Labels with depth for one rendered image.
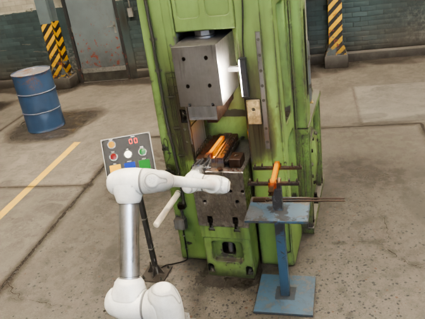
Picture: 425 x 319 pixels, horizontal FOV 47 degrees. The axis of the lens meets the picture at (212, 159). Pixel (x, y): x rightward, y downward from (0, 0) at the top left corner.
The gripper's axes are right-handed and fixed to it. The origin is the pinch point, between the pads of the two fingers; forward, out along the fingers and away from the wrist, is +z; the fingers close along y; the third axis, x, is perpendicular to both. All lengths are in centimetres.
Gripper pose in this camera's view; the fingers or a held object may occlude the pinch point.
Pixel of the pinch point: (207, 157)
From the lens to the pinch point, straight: 326.7
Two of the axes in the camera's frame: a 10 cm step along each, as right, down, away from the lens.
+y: 9.5, 0.1, -3.1
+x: -1.3, -9.0, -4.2
